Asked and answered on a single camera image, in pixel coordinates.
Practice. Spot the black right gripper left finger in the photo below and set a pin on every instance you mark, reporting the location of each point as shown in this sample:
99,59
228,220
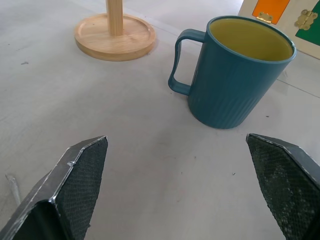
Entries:
62,195

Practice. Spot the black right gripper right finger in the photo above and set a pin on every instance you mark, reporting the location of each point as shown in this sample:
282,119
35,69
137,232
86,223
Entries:
287,185

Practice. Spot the teal plastic mug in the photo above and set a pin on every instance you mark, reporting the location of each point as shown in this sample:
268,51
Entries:
230,82

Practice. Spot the wooden mug stand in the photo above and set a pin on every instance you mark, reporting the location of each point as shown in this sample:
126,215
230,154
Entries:
115,37

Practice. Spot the wooden busy board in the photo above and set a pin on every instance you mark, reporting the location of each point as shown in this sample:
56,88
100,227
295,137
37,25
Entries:
310,40

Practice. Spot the green hinged panel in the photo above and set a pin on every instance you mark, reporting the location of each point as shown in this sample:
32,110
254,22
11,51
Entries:
310,32

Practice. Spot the brass hinge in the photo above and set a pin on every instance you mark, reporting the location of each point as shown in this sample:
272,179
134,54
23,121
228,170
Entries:
303,19
264,17

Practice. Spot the orange hinged panel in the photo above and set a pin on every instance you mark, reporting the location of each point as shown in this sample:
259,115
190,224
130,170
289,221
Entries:
273,8

